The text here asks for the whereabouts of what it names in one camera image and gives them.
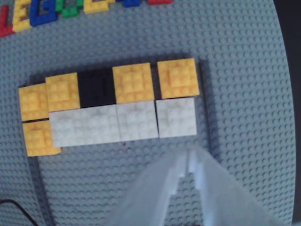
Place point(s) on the yellow LEGO cube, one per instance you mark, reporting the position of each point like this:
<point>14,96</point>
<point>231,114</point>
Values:
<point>178,78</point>
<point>132,83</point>
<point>38,139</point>
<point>62,91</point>
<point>33,103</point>

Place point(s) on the grey studded LEGO baseplate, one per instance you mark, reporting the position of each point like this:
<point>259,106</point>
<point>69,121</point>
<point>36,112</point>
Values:
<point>247,94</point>

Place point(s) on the red LEGO letter L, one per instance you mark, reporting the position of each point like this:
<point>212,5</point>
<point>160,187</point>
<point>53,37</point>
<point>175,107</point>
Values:
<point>4,26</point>

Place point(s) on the green LEGO letter O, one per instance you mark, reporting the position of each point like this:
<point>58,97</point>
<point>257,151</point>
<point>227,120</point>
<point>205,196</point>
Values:
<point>70,11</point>

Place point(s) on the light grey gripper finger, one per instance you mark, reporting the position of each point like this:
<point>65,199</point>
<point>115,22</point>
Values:
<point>145,202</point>
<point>225,202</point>

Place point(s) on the yellow LEGO letter E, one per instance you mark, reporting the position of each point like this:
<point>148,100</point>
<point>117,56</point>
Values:
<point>20,24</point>

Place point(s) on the white LEGO cube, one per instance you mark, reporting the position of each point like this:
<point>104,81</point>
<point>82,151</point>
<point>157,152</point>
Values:
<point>101,127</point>
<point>137,121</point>
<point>67,129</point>
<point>176,117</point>

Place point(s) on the black LEGO cube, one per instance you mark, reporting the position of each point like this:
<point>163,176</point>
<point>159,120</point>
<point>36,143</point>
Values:
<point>96,88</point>

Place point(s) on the blue LEGO letter G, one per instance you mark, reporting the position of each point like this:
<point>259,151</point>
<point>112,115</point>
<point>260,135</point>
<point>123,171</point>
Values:
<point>43,17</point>

